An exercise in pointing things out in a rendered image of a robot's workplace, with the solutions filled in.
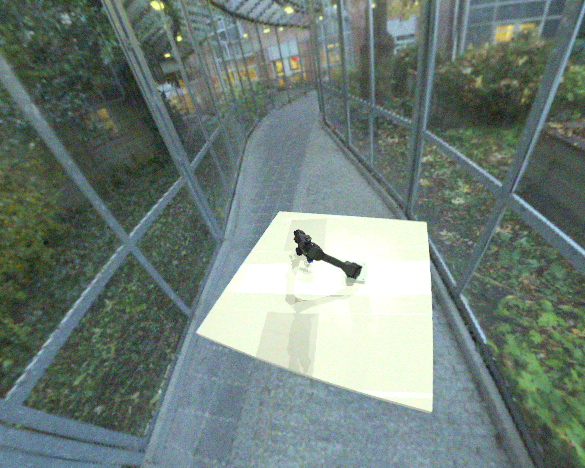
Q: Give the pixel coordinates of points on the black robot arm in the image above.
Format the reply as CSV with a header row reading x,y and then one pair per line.
x,y
316,253

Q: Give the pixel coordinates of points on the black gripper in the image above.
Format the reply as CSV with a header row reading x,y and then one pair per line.
x,y
306,249

